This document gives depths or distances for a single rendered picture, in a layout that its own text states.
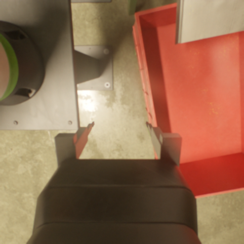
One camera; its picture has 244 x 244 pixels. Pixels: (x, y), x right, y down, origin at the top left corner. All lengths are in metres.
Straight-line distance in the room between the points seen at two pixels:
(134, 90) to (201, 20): 0.88
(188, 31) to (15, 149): 1.49
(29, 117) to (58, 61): 0.13
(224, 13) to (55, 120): 0.42
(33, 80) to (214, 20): 0.39
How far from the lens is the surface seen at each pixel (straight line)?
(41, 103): 0.38
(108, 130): 1.34
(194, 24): 0.46
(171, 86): 0.74
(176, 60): 0.74
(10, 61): 0.30
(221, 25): 0.49
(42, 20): 0.38
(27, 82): 0.35
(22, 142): 1.59
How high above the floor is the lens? 1.26
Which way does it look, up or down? 73 degrees down
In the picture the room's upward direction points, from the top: 179 degrees counter-clockwise
